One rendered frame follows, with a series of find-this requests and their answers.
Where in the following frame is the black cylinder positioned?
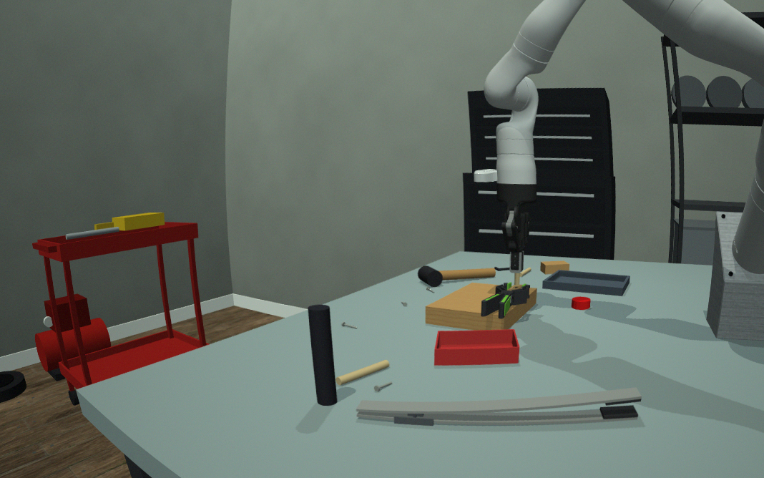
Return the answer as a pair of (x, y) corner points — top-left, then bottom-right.
(308, 305), (337, 406)

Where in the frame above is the red open tray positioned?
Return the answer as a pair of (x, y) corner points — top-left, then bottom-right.
(434, 329), (519, 366)

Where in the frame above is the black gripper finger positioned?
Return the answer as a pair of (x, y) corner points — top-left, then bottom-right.
(521, 213), (531, 271)
(501, 210), (527, 273)

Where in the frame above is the black mallet with wooden handle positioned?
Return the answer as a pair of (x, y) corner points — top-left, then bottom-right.
(418, 265), (496, 287)

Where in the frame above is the light brown wooden board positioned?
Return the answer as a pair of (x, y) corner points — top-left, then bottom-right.
(426, 283), (537, 331)

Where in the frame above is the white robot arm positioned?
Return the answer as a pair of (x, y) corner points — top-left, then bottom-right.
(474, 0), (764, 274)

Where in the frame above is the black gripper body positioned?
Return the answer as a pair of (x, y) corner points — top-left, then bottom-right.
(496, 183), (537, 233)

